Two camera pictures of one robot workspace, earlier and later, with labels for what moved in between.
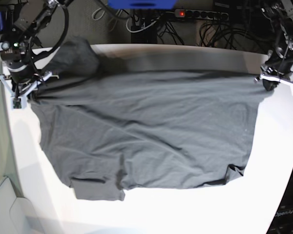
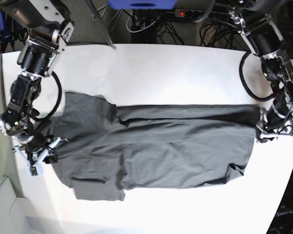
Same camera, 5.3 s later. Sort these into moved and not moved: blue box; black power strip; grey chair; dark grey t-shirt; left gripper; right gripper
Moved: left gripper; right gripper; dark grey t-shirt
Not moved: black power strip; grey chair; blue box
